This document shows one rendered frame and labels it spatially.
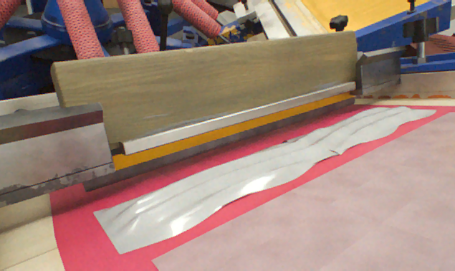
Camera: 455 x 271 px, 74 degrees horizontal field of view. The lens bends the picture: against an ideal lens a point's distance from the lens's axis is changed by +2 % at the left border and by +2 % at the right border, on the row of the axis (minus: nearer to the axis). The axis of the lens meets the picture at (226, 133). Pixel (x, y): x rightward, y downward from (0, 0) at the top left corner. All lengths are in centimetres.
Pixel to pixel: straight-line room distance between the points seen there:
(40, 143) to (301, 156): 19
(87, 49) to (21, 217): 45
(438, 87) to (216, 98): 32
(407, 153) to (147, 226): 19
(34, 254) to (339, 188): 18
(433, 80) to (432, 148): 23
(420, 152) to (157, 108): 21
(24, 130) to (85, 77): 6
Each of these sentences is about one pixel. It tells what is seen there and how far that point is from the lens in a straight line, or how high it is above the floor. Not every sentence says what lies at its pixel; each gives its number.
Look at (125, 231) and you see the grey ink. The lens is 19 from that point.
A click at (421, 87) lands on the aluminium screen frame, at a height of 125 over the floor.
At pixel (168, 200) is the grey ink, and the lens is 20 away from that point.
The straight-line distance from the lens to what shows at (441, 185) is 21.
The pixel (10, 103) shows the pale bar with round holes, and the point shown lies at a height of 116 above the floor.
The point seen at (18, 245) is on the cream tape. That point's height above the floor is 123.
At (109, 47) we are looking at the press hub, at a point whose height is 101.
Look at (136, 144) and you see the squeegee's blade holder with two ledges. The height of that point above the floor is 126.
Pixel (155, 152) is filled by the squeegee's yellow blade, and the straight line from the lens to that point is 27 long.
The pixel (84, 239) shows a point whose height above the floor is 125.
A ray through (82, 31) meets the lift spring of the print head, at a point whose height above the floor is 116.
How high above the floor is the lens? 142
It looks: 38 degrees down
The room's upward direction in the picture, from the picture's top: 12 degrees clockwise
